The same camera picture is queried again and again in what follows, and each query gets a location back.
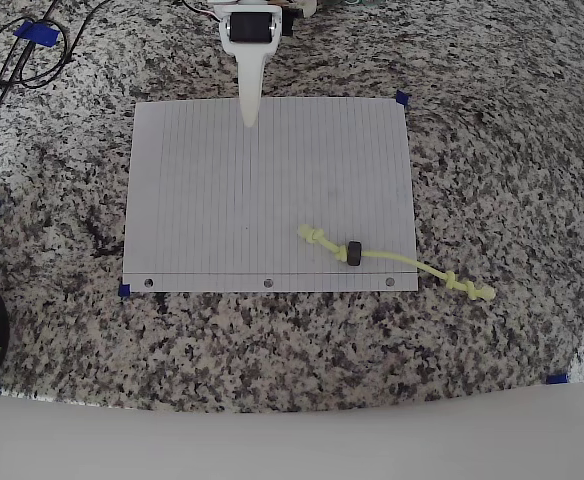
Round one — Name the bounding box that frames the yellow knotted rope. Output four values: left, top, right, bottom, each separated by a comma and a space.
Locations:
297, 224, 497, 302

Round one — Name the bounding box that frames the black cable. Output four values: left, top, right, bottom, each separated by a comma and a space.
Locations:
0, 0, 114, 151

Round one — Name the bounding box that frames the red white black servo wire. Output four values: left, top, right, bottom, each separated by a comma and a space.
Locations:
180, 0, 223, 24

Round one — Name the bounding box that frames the lined paper sheet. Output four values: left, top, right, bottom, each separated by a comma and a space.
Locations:
121, 96, 420, 294

